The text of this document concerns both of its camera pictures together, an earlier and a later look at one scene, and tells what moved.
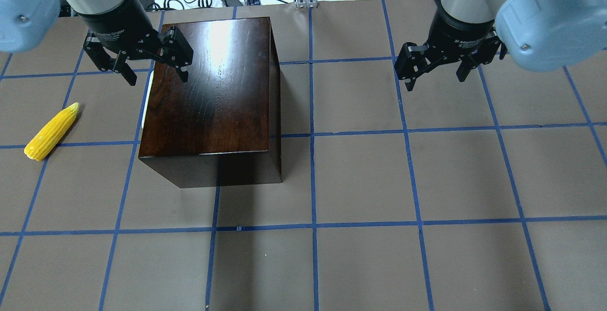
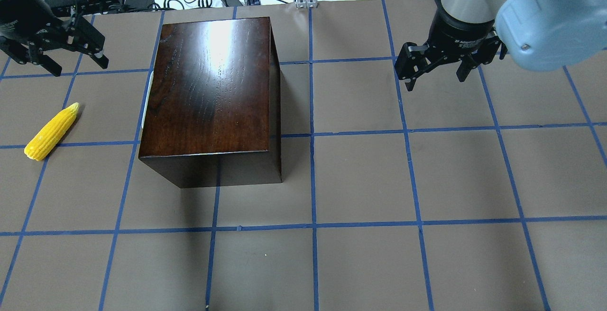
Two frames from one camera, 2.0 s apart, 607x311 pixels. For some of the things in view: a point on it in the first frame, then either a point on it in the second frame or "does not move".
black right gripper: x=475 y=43 does not move
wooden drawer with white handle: x=148 y=91 does not move
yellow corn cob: x=46 y=137 does not move
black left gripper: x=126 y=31 to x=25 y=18
